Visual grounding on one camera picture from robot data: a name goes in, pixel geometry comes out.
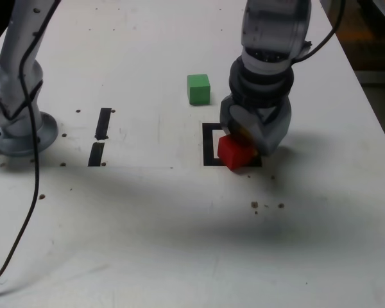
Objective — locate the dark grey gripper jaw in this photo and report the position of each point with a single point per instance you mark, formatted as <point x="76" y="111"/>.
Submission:
<point x="226" y="115"/>

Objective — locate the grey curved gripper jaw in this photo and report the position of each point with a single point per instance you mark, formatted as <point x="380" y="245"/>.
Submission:
<point x="276" y="134"/>

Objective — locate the yellow cube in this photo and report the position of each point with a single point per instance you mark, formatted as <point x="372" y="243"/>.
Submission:
<point x="245" y="133"/>

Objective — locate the green cube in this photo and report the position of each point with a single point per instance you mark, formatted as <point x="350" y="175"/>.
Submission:
<point x="199" y="91"/>

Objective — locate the red cube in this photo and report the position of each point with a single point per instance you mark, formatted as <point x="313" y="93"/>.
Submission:
<point x="232" y="154"/>

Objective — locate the black tape square outline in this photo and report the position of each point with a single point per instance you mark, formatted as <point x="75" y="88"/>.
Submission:
<point x="208" y="144"/>

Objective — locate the black tape strip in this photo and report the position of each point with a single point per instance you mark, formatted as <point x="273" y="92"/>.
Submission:
<point x="102" y="123"/>

